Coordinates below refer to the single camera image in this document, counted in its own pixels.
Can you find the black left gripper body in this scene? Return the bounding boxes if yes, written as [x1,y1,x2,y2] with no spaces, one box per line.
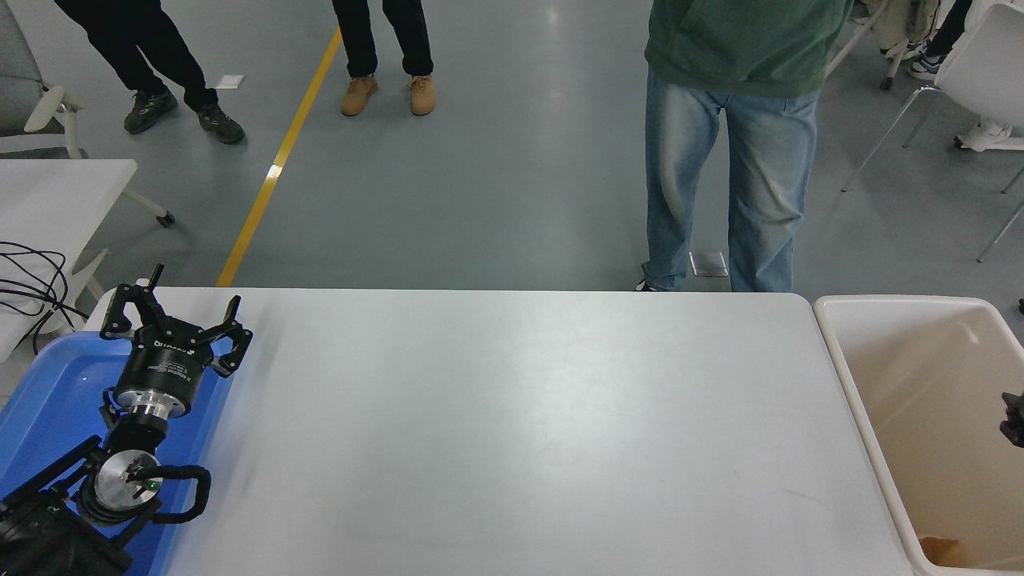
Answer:
[112,334,217,401]

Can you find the large pale plastic bin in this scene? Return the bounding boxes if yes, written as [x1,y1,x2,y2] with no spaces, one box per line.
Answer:
[812,294,1024,576]

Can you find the blue plastic tray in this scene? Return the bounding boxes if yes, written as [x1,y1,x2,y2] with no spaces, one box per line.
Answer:
[0,332,233,576]

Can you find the white side table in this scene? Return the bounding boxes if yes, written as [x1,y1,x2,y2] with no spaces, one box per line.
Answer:
[0,158,138,361]

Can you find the brown scrap in bin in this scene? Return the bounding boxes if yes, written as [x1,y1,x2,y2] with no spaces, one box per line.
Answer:
[920,538,970,570]

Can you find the grey office chair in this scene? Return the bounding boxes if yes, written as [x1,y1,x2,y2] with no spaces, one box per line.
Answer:
[0,0,177,229]

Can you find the white plastic chair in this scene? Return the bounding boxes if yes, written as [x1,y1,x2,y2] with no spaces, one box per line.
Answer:
[842,0,1024,195]

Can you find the white chair with casters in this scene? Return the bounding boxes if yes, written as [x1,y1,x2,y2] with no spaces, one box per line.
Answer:
[828,0,941,90]

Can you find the black cables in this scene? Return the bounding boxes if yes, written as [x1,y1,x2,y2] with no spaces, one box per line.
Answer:
[0,242,90,357]

